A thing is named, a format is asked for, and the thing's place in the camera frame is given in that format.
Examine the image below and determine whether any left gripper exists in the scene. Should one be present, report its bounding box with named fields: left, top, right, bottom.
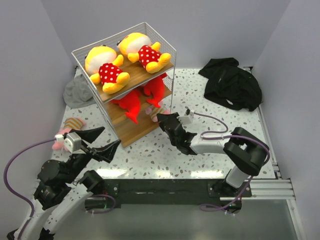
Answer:
left=63, top=126, right=121, bottom=183

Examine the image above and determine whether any pink plush striped hat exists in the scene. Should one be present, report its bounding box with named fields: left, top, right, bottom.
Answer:
left=145, top=106, right=170, bottom=122
left=52, top=117, right=86, bottom=152

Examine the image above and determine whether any red shark plush back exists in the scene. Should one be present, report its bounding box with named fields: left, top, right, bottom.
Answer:
left=143, top=73, right=167, bottom=108

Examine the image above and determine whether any red shark plush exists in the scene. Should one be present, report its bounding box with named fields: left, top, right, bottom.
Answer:
left=143, top=73, right=167, bottom=108
left=111, top=89, right=141, bottom=124

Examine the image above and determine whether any red shark plush front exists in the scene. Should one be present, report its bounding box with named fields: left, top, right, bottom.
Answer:
left=111, top=89, right=141, bottom=124

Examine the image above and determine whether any yellow plush red dotted dress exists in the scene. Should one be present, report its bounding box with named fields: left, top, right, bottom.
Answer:
left=84, top=45, right=130, bottom=95

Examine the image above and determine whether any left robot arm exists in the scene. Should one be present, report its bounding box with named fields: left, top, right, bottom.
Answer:
left=3, top=126, right=121, bottom=240

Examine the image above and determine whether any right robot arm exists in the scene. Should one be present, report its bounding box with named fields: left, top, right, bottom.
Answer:
left=157, top=111, right=270, bottom=198

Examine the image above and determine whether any grey cloth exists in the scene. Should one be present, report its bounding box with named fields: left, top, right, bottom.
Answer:
left=63, top=74, right=96, bottom=109

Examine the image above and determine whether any black jacket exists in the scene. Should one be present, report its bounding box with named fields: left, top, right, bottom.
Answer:
left=198, top=57, right=263, bottom=112

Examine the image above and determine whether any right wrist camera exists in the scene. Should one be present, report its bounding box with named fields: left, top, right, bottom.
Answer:
left=177, top=108, right=195, bottom=125

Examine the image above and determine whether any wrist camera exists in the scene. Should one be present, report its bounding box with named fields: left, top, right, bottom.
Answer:
left=54, top=132, right=82, bottom=153
left=177, top=108, right=195, bottom=125

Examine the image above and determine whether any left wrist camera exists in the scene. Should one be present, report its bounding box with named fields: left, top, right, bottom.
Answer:
left=54, top=132, right=82, bottom=153

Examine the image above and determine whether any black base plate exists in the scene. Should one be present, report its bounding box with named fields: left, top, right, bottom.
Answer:
left=84, top=178, right=252, bottom=211

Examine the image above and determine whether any white wire wooden shelf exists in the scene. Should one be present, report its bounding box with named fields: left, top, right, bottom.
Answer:
left=72, top=22, right=176, bottom=147

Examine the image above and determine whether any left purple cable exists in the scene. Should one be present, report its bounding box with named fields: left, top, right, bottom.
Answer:
left=4, top=138, right=58, bottom=238

